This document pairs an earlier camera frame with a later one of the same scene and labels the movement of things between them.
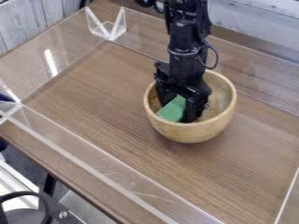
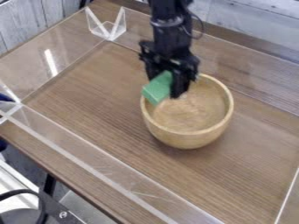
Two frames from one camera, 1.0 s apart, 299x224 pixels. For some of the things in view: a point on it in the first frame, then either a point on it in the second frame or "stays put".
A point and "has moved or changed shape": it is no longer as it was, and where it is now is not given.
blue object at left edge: x=5 y=97 stays put
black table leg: x=50 y=185 stays put
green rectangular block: x=173 y=108 has moved or changed shape
